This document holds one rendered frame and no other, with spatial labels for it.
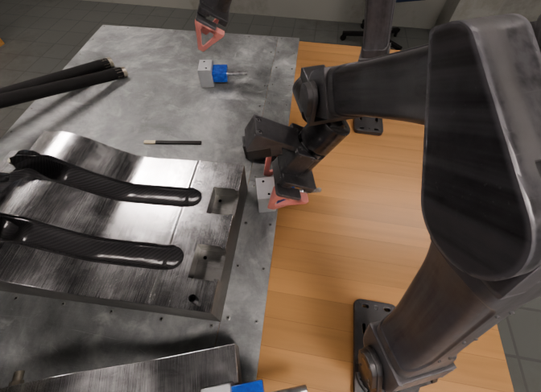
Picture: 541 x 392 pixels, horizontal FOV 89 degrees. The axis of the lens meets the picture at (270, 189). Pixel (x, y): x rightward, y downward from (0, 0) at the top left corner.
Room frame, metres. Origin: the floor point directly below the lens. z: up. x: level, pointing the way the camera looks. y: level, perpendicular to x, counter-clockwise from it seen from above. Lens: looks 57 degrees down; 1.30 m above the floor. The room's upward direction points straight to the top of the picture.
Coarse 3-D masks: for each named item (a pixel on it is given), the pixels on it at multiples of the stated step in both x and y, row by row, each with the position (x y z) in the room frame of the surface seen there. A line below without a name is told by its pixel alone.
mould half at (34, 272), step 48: (48, 144) 0.33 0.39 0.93; (96, 144) 0.34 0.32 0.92; (48, 192) 0.23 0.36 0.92; (240, 192) 0.27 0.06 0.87; (144, 240) 0.17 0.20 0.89; (192, 240) 0.17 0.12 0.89; (0, 288) 0.11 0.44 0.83; (48, 288) 0.09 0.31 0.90; (96, 288) 0.09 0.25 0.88; (144, 288) 0.09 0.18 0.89; (192, 288) 0.09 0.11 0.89
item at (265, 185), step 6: (258, 180) 0.31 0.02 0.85; (264, 180) 0.31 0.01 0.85; (270, 180) 0.31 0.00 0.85; (258, 186) 0.29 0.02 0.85; (264, 186) 0.29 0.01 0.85; (270, 186) 0.29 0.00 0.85; (258, 192) 0.28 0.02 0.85; (264, 192) 0.28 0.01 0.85; (270, 192) 0.28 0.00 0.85; (306, 192) 0.29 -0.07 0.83; (312, 192) 0.30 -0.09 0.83; (258, 198) 0.27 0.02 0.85; (264, 198) 0.27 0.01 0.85; (258, 204) 0.26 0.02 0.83; (264, 204) 0.26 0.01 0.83; (258, 210) 0.26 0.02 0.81; (264, 210) 0.26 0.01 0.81; (270, 210) 0.27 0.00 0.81
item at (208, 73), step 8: (200, 64) 0.69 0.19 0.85; (208, 64) 0.69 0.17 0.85; (216, 64) 0.71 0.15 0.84; (224, 64) 0.71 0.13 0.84; (200, 72) 0.67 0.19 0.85; (208, 72) 0.67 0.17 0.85; (216, 72) 0.67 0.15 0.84; (224, 72) 0.67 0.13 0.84; (232, 72) 0.69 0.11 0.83; (240, 72) 0.69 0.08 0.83; (200, 80) 0.67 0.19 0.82; (208, 80) 0.67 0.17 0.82; (216, 80) 0.67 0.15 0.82; (224, 80) 0.67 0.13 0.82
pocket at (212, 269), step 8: (200, 248) 0.16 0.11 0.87; (208, 248) 0.16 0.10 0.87; (216, 248) 0.16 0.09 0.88; (200, 256) 0.15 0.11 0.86; (208, 256) 0.15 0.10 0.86; (216, 256) 0.15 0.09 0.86; (224, 256) 0.15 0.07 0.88; (192, 264) 0.13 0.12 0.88; (200, 264) 0.14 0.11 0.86; (208, 264) 0.14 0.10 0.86; (216, 264) 0.14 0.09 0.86; (192, 272) 0.12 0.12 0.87; (200, 272) 0.12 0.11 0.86; (208, 272) 0.12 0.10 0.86; (216, 272) 0.12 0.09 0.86
